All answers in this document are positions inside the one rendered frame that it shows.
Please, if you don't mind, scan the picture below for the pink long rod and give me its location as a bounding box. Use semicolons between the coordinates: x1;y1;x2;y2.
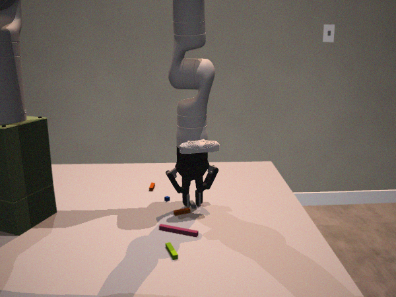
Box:
159;224;198;237

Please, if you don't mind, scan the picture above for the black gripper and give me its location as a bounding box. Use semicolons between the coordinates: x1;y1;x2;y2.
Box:
166;147;218;208

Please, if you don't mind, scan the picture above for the grey rod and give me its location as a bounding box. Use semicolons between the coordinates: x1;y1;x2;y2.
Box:
189;200;196;209

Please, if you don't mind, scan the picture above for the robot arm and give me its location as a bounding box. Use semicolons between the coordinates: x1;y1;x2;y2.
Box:
0;0;219;154

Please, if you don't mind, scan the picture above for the lime green rod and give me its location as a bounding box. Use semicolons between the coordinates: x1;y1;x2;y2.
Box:
166;242;178;260

